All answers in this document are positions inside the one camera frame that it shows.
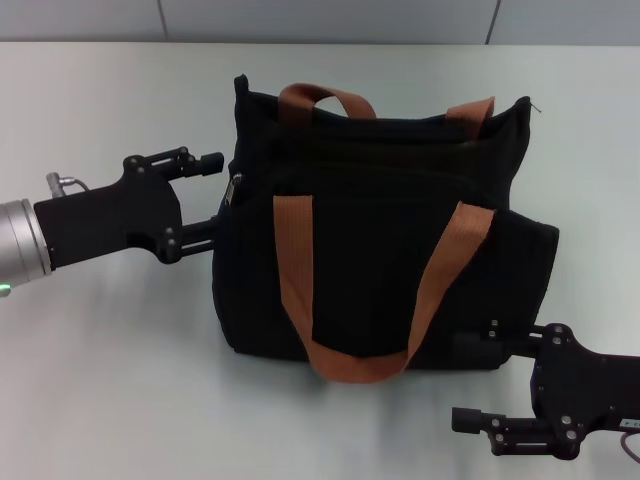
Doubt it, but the black bag with brown handles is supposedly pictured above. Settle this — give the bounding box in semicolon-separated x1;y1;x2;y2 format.
212;73;560;385

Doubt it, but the left gripper cable with plug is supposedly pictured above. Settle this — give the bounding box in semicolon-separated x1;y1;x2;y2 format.
46;171;91;197

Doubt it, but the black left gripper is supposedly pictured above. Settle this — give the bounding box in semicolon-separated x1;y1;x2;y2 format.
33;146;225;271

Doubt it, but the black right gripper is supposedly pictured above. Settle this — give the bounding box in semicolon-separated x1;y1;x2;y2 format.
452;319;640;459

